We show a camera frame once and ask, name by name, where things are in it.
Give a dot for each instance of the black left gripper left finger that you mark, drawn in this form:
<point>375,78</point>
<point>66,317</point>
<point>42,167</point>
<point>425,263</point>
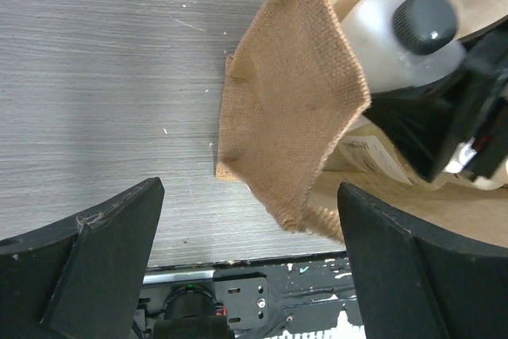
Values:
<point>80,277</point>

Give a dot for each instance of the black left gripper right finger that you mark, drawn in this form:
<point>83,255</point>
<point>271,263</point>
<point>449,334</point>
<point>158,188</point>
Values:
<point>414,279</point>

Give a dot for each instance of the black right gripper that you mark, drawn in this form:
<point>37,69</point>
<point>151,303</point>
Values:
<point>454,124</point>

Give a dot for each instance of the white rectangular bottle dark cap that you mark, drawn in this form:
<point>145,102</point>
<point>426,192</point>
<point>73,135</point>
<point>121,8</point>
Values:
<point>404,43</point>

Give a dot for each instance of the brown burlap canvas bag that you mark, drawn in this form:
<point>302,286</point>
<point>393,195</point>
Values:
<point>292,88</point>

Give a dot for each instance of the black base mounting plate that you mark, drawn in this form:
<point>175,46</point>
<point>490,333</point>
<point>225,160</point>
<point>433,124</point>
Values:
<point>310,296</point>

